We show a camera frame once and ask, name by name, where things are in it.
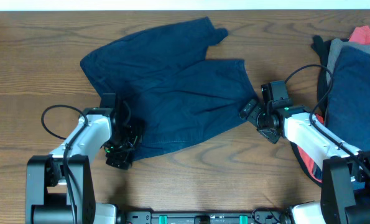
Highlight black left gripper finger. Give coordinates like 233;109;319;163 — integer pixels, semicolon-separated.
130;119;145;146
106;152;132;170

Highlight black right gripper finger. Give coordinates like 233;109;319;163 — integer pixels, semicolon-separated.
257;128;280;144
239;99;258;121

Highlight navy blue shorts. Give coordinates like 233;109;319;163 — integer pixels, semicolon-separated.
80;17;256;160

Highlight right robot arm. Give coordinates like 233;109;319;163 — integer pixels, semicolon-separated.
239;99;370;223

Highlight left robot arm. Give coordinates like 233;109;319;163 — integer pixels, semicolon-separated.
25;93;144;224

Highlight pile of folded clothes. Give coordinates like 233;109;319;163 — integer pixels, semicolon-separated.
289;25;370;194

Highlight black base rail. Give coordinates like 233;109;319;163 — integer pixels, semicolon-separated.
114;207;295;224

